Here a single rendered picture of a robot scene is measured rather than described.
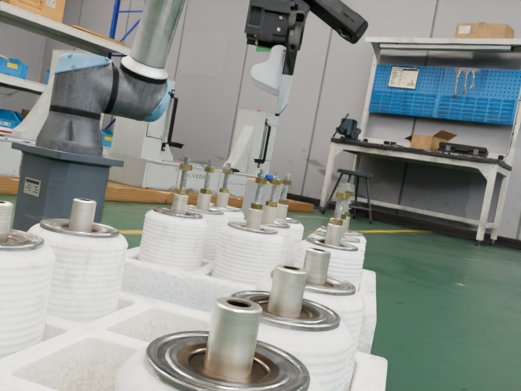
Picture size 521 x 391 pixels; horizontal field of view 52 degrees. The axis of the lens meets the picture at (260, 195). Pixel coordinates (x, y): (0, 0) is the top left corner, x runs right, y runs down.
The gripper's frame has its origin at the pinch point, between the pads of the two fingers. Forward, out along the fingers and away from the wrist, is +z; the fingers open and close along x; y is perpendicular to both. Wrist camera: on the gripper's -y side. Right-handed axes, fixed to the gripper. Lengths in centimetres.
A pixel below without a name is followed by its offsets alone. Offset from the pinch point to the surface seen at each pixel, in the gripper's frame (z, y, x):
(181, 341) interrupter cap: 18, 3, 53
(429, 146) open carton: -38, -146, -441
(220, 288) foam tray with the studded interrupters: 26.3, 4.1, 6.8
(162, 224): 19.8, 14.2, 1.8
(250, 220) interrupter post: 17.1, 1.8, 0.5
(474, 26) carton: -157, -166, -443
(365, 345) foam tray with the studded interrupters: 29.2, -15.6, 10.6
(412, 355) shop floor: 43, -37, -37
